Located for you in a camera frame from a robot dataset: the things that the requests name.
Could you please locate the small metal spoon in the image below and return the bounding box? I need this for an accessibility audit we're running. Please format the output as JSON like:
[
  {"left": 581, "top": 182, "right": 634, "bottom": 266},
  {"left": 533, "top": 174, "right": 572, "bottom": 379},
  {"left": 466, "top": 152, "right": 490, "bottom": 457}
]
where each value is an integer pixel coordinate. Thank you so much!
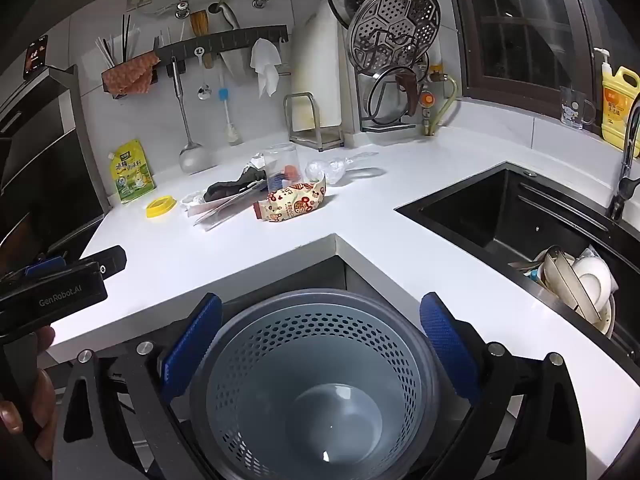
[{"left": 196, "top": 49, "right": 214, "bottom": 101}]

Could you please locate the yellow plastic ring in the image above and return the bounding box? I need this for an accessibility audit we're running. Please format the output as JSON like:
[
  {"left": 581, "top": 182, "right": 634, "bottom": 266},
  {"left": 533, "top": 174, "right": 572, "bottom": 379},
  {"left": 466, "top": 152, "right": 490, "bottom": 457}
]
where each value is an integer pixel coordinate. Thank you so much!
[{"left": 145, "top": 195, "right": 178, "bottom": 219}]

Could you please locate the white cutting board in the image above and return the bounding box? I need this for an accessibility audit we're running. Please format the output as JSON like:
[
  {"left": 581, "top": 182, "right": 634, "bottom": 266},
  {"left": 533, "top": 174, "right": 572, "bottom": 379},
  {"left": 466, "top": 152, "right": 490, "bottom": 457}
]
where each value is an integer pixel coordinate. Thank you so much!
[{"left": 291, "top": 0, "right": 346, "bottom": 134}]

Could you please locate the blue white bottle brush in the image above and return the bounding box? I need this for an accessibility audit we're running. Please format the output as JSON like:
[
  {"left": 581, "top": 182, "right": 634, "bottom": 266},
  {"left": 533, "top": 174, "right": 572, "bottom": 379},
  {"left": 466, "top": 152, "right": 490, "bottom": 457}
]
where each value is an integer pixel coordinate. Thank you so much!
[{"left": 217, "top": 72, "right": 244, "bottom": 147}]

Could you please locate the bundle of chopsticks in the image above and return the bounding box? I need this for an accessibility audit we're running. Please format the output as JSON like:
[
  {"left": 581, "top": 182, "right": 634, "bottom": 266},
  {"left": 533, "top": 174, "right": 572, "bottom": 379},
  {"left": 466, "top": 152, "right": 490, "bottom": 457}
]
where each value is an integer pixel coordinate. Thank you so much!
[{"left": 94, "top": 13, "right": 146, "bottom": 69}]

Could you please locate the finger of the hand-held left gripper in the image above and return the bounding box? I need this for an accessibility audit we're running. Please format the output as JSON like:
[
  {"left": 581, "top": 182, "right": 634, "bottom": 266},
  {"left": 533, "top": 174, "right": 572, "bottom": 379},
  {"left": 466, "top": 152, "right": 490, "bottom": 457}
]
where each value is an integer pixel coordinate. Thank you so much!
[{"left": 65, "top": 245, "right": 127, "bottom": 279}]

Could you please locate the cream printed snack wrapper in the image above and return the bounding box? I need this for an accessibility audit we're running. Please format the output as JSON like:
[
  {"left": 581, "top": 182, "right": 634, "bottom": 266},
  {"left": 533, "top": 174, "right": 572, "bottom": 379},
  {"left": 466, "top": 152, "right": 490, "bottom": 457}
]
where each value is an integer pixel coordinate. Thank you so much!
[{"left": 252, "top": 174, "right": 327, "bottom": 224}]

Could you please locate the yellow green seasoning pouch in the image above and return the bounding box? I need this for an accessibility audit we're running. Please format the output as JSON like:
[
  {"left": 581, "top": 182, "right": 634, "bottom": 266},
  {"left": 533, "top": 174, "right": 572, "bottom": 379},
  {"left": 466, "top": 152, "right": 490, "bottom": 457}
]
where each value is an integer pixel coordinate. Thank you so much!
[{"left": 108, "top": 139, "right": 155, "bottom": 205}]

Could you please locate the dark grey cloth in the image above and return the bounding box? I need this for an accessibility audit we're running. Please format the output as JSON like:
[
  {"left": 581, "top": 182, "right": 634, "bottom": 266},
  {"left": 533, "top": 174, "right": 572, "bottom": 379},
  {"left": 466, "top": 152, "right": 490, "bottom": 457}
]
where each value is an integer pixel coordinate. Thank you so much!
[{"left": 204, "top": 168, "right": 269, "bottom": 200}]

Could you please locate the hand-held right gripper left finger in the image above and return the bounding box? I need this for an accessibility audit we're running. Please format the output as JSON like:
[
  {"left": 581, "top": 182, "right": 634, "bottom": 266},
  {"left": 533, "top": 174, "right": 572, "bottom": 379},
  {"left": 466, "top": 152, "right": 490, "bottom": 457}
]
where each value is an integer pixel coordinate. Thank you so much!
[{"left": 50, "top": 292, "right": 224, "bottom": 480}]

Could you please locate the pink white paper card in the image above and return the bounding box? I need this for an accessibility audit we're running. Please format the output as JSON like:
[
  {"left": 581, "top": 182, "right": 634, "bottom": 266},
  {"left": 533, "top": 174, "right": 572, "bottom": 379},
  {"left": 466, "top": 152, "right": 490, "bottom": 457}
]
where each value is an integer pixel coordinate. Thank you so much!
[{"left": 192, "top": 186, "right": 267, "bottom": 232}]

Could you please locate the dark window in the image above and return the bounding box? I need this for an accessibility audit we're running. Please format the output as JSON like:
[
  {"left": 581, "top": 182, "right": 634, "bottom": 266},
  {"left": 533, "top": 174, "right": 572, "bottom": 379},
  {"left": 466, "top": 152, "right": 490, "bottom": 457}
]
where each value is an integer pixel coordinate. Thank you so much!
[{"left": 444, "top": 0, "right": 640, "bottom": 127}]

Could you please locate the steel handled knife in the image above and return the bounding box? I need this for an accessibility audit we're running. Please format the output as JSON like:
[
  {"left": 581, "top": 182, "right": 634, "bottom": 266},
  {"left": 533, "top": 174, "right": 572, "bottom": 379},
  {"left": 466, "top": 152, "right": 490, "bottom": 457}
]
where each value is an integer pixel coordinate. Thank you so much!
[{"left": 217, "top": 2, "right": 242, "bottom": 77}]

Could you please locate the black sink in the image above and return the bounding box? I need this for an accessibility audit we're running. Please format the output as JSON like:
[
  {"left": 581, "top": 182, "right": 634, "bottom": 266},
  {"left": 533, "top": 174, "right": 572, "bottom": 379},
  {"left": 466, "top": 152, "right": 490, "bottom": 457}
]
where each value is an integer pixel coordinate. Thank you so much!
[{"left": 394, "top": 161, "right": 640, "bottom": 357}]

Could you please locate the clear plastic film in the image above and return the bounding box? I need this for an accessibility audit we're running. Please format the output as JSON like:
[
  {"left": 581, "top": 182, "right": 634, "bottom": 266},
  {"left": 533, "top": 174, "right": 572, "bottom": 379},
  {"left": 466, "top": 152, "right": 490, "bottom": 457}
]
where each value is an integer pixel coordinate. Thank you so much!
[{"left": 345, "top": 152, "right": 387, "bottom": 180}]

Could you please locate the brown pot holder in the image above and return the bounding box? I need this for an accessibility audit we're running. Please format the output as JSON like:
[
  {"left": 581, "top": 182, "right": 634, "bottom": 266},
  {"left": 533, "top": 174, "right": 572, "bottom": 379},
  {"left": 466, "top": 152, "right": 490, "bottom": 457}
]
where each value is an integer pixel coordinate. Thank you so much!
[{"left": 394, "top": 72, "right": 421, "bottom": 116}]

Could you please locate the glass mug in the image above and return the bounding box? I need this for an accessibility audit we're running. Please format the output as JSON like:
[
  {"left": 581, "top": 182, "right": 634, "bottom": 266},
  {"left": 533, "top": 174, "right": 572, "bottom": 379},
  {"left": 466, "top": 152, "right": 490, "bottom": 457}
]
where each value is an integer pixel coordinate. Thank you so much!
[{"left": 558, "top": 84, "right": 597, "bottom": 131}]

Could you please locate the person's left hand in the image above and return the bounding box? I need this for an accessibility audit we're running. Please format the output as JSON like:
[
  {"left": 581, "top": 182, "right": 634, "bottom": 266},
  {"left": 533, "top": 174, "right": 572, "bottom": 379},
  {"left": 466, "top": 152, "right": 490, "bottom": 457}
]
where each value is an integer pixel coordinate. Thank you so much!
[{"left": 0, "top": 325, "right": 57, "bottom": 463}]

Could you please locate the small white plastic wrapper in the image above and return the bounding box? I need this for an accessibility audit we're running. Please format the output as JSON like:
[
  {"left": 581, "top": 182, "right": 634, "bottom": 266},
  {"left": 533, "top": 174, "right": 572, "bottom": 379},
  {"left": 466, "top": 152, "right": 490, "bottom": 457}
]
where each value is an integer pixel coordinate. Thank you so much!
[{"left": 179, "top": 190, "right": 207, "bottom": 212}]

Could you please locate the orange dish cloth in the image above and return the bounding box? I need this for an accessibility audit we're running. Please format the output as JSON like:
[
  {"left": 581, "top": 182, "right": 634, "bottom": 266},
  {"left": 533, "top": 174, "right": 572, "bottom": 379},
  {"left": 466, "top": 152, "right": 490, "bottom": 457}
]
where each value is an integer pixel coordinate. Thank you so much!
[{"left": 101, "top": 51, "right": 161, "bottom": 99}]

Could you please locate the clear plastic bag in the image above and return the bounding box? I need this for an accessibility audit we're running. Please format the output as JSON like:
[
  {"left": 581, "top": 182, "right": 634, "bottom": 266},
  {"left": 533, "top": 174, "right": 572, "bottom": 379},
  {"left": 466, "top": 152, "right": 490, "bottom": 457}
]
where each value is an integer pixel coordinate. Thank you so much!
[{"left": 305, "top": 156, "right": 351, "bottom": 187}]

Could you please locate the black range hood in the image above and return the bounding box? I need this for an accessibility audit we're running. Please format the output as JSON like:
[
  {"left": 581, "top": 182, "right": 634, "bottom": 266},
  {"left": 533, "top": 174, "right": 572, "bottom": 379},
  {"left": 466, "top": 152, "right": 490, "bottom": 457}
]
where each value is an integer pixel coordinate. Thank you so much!
[{"left": 0, "top": 64, "right": 109, "bottom": 272}]

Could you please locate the wooden handled knife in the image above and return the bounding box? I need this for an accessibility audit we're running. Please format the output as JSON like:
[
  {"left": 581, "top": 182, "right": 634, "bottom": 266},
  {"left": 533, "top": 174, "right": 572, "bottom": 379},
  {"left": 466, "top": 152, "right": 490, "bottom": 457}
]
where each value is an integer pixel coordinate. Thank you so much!
[{"left": 189, "top": 9, "right": 214, "bottom": 69}]

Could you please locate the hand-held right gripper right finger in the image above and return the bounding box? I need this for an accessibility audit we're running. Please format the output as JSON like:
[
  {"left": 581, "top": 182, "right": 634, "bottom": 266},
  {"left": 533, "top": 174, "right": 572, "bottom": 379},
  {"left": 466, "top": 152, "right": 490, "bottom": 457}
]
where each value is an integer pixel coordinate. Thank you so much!
[{"left": 418, "top": 291, "right": 588, "bottom": 480}]

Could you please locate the white plate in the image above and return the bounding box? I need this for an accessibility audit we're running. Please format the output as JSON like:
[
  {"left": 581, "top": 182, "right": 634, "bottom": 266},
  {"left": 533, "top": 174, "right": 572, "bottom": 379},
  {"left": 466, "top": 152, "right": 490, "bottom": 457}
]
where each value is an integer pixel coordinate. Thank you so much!
[{"left": 597, "top": 292, "right": 617, "bottom": 339}]

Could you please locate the yellow dish soap bottle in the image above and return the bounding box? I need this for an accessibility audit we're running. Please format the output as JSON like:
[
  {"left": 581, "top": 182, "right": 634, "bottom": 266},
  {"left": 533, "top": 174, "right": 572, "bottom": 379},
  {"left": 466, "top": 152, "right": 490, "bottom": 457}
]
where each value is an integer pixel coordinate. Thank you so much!
[{"left": 593, "top": 47, "right": 640, "bottom": 152}]

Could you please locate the metal turner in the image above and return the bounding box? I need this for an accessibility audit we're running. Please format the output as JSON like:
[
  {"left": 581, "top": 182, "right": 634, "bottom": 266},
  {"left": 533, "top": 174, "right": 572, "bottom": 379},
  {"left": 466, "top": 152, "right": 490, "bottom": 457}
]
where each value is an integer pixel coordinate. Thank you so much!
[{"left": 171, "top": 57, "right": 209, "bottom": 174}]

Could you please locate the glass pot lid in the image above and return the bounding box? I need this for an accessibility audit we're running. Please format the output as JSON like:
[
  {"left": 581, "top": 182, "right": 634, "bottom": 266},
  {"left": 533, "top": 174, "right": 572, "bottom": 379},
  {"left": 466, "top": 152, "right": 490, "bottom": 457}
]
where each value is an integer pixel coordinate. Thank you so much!
[{"left": 368, "top": 65, "right": 426, "bottom": 126}]

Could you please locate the clear plastic cup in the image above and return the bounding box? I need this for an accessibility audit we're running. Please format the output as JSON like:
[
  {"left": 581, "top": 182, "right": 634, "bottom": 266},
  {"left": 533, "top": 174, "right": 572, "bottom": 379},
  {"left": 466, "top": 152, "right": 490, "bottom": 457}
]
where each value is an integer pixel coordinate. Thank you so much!
[{"left": 262, "top": 142, "right": 301, "bottom": 194}]

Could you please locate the white rag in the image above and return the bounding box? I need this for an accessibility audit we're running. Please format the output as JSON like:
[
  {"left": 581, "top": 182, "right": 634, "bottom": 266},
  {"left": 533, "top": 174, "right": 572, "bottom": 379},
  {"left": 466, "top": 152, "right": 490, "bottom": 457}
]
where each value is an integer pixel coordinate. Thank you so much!
[{"left": 249, "top": 37, "right": 281, "bottom": 100}]

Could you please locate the metal cutting board stand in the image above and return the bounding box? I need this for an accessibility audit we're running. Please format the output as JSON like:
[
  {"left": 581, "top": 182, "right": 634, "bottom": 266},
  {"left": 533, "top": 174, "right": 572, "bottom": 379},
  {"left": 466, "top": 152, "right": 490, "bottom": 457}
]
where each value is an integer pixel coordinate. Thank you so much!
[{"left": 283, "top": 92, "right": 346, "bottom": 152}]

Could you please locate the black wall rack rail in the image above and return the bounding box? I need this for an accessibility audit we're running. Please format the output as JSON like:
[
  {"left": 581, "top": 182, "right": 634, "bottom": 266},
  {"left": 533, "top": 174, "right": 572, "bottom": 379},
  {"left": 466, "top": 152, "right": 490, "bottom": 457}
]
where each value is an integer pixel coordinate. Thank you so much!
[{"left": 101, "top": 24, "right": 290, "bottom": 99}]

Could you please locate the gas valve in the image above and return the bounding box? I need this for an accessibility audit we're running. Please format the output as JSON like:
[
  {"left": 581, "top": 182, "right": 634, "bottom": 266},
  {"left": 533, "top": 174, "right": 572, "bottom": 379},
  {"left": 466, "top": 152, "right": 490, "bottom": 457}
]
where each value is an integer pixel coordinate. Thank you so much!
[{"left": 418, "top": 62, "right": 446, "bottom": 121}]

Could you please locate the yellow gas hose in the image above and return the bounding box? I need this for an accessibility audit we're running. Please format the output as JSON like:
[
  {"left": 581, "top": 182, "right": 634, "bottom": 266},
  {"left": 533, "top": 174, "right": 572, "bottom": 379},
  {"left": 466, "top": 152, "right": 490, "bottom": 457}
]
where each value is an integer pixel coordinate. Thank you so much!
[{"left": 424, "top": 77, "right": 459, "bottom": 137}]

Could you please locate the metal faucet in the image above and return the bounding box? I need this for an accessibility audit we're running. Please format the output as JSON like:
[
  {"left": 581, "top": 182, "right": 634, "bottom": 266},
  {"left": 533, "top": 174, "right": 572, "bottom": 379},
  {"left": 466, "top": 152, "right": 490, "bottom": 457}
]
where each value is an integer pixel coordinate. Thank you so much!
[{"left": 607, "top": 99, "right": 640, "bottom": 222}]

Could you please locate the perforated steel steamer plate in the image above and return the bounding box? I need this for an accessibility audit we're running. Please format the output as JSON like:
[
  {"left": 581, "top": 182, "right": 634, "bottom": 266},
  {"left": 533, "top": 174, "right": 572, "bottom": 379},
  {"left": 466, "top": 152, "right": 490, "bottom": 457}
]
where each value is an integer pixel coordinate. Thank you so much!
[{"left": 348, "top": 0, "right": 441, "bottom": 74}]

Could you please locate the phone with red screen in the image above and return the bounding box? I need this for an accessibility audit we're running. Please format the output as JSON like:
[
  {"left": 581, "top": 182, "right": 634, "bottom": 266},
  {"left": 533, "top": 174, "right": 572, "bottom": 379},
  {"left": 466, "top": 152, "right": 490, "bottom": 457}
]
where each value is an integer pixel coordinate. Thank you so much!
[{"left": 23, "top": 34, "right": 50, "bottom": 80}]

